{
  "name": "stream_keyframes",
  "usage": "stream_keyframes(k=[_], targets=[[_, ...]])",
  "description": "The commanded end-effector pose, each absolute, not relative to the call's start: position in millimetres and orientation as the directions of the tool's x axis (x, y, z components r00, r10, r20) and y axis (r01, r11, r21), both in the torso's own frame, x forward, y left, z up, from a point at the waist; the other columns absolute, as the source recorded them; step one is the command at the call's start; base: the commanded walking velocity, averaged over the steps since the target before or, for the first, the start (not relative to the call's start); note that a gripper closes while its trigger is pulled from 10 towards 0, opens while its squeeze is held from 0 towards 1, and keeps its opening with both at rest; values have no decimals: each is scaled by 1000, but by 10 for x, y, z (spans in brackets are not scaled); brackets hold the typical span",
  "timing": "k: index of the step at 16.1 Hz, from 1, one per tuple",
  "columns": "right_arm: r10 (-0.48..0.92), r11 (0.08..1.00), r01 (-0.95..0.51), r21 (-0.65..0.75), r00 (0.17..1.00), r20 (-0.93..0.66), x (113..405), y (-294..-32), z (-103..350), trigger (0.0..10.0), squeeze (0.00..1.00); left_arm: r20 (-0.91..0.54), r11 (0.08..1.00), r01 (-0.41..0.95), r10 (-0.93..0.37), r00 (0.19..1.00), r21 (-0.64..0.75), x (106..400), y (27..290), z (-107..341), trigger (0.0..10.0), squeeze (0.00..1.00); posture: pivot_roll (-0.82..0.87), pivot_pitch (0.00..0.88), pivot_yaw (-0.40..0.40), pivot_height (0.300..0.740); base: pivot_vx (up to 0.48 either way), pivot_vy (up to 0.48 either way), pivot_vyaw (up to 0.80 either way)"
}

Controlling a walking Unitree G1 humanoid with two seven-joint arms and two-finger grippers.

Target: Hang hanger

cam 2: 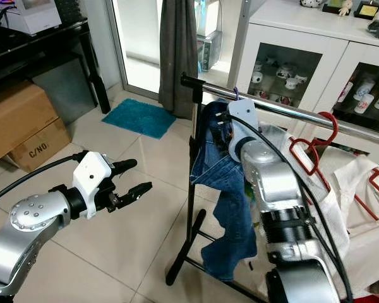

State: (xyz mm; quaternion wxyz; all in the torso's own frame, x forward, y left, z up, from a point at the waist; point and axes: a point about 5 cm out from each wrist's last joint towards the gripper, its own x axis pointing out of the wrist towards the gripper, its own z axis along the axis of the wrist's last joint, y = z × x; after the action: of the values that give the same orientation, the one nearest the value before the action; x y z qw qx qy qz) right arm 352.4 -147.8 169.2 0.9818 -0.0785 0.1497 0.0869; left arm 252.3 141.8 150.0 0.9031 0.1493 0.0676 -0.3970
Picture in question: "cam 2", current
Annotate white framed glass door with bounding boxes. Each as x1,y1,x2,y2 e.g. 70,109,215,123
104,0,247,102

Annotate black chrome clothes rack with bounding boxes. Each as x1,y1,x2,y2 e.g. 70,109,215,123
164,71,379,303

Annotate small printed cardboard box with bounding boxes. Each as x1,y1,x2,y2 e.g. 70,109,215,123
8,117,70,172

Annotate small white figurine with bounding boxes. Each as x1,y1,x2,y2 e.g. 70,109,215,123
339,0,354,16

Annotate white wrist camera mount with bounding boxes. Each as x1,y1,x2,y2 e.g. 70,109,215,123
227,98,258,158
73,151,113,220

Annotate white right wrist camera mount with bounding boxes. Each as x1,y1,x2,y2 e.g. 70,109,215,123
227,98,258,158

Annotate grey boxy appliance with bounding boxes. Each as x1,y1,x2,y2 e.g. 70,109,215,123
199,32,222,71

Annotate grey curtain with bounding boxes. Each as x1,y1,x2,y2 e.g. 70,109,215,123
158,0,200,119

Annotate teal floor mat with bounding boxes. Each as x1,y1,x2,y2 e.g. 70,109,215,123
101,98,176,140

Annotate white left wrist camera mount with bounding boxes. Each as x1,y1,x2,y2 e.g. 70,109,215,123
73,151,113,220

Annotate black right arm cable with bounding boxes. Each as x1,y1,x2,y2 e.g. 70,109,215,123
232,114,353,300

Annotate large cardboard box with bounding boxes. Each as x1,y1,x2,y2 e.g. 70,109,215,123
0,81,61,165

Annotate black desk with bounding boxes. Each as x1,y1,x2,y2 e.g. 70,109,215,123
0,19,111,114

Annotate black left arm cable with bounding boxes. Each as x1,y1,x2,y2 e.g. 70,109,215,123
0,151,87,204

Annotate red shirt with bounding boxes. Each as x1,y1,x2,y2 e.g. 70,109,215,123
355,293,379,303

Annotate white desktop appliance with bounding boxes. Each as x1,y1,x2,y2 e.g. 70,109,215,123
0,0,62,35

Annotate blue denim jeans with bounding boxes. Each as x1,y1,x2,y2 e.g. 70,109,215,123
189,100,260,282

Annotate dark framed gold plaque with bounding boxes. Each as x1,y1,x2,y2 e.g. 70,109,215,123
357,3,379,20

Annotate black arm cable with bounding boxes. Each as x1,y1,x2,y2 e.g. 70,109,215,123
0,151,87,204
232,114,353,300

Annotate grey panel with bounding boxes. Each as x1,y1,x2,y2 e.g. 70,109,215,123
32,60,99,124

